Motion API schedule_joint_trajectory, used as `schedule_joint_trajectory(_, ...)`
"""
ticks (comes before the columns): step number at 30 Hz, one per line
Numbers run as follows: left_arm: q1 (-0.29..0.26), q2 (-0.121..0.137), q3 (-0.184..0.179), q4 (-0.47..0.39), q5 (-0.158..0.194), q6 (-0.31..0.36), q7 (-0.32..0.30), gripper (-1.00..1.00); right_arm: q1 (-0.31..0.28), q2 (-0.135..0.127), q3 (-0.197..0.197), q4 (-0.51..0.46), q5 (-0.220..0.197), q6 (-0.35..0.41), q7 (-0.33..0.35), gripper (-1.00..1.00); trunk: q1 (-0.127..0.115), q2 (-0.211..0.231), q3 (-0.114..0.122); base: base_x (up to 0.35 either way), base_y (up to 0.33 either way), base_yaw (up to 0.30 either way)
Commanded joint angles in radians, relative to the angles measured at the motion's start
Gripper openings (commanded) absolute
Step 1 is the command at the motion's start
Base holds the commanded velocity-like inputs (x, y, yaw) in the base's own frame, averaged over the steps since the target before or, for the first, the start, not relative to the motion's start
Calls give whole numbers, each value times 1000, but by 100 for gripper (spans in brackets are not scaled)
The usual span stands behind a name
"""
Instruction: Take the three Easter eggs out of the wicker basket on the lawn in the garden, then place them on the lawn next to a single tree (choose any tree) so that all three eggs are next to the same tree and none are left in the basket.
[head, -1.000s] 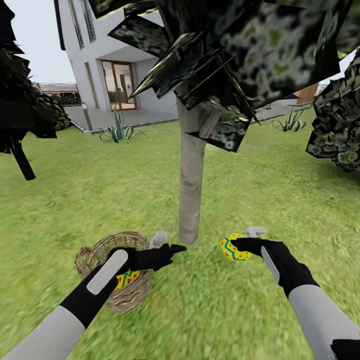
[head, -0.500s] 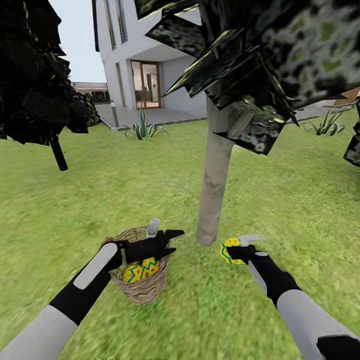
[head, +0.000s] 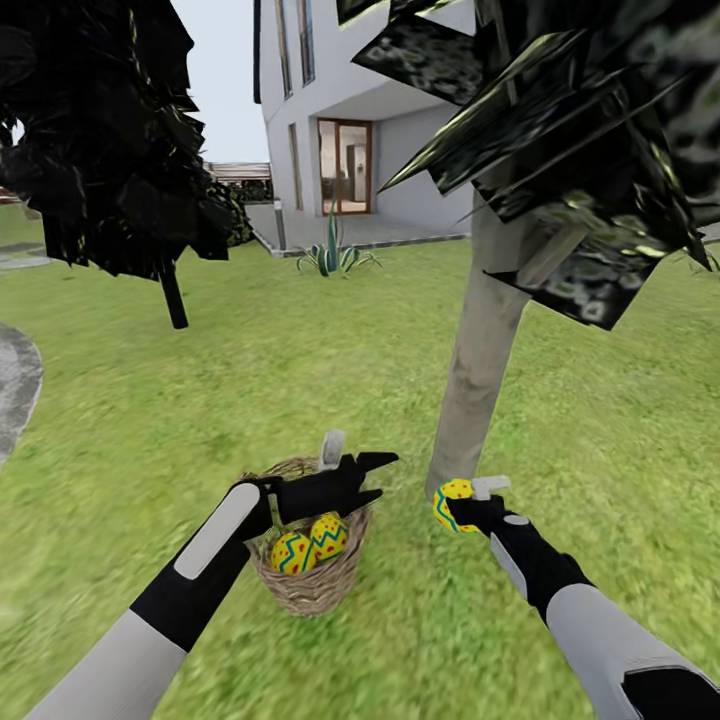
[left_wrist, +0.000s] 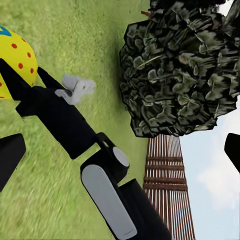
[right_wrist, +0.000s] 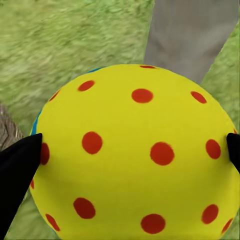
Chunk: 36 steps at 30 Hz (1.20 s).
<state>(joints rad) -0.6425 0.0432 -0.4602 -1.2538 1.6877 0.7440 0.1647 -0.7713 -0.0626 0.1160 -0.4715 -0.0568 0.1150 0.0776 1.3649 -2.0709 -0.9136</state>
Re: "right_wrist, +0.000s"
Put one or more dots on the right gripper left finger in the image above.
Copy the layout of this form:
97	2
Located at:
18	165

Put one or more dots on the wicker basket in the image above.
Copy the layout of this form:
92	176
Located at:
9	132

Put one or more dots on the tree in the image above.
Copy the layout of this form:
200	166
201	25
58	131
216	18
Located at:
186	36

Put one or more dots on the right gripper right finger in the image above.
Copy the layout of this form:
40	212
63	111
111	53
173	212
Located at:
233	141

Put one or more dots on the easter egg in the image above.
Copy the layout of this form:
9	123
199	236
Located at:
135	152

